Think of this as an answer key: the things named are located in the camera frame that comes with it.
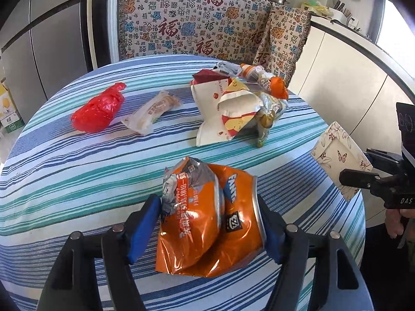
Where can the window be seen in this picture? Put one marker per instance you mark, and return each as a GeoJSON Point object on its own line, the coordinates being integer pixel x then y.
{"type": "Point", "coordinates": [398, 32]}

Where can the printed blanket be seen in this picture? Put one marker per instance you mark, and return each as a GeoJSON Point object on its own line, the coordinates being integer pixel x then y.
{"type": "Point", "coordinates": [181, 22]}

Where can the yellow white cardboard box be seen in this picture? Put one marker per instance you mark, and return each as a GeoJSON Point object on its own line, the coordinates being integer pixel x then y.
{"type": "Point", "coordinates": [6, 100]}

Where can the person's right hand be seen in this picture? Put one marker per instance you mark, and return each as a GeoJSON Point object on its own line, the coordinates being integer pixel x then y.
{"type": "Point", "coordinates": [397, 223]}

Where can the knife rack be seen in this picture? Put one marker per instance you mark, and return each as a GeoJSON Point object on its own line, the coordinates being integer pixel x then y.
{"type": "Point", "coordinates": [342, 9]}

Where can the grey refrigerator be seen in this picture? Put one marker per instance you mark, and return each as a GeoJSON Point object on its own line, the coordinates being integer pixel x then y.
{"type": "Point", "coordinates": [48, 39]}

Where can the butterfly pattern paper bag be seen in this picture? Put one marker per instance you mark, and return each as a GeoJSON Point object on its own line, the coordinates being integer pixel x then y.
{"type": "Point", "coordinates": [337, 155]}

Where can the yellow printed paper wrapper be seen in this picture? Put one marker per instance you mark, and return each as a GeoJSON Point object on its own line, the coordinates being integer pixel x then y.
{"type": "Point", "coordinates": [240, 120]}

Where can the red snack packet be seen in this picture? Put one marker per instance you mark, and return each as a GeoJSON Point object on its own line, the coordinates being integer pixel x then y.
{"type": "Point", "coordinates": [207, 77]}

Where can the orange white plastic bag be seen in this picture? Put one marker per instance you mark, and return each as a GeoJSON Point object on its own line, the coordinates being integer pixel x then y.
{"type": "Point", "coordinates": [278, 87]}

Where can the white kitchen cabinet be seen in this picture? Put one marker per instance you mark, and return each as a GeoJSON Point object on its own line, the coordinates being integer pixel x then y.
{"type": "Point", "coordinates": [340, 71]}

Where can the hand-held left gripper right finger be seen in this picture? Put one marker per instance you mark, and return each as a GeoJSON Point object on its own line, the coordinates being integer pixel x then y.
{"type": "Point", "coordinates": [272, 236]}

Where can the orange snack bag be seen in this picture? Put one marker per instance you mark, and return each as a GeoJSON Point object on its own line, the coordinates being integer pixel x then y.
{"type": "Point", "coordinates": [184, 233]}

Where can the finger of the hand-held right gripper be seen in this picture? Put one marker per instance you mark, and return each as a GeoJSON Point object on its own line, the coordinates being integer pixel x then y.
{"type": "Point", "coordinates": [356, 178]}
{"type": "Point", "coordinates": [382, 156]}

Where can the grey white plastic bag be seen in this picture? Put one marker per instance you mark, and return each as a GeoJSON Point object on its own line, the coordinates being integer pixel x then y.
{"type": "Point", "coordinates": [227, 68]}

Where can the silver foil bag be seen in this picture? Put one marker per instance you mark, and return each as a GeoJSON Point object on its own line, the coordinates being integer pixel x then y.
{"type": "Point", "coordinates": [272, 111]}

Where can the striped tablecloth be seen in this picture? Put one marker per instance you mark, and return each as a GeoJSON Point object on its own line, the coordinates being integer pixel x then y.
{"type": "Point", "coordinates": [97, 168]}

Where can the white paper bag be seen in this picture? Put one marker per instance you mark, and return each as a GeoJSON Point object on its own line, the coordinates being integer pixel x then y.
{"type": "Point", "coordinates": [210, 110]}

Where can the green white cardboard box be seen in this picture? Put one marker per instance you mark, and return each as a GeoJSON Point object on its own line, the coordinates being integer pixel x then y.
{"type": "Point", "coordinates": [13, 123]}

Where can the red plastic bag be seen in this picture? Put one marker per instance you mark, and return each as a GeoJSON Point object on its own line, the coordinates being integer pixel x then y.
{"type": "Point", "coordinates": [97, 110]}

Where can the crushed orange soda can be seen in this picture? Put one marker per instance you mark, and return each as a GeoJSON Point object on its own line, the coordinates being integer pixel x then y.
{"type": "Point", "coordinates": [241, 207]}

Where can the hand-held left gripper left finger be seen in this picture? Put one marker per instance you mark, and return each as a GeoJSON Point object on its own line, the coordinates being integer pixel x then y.
{"type": "Point", "coordinates": [144, 230]}

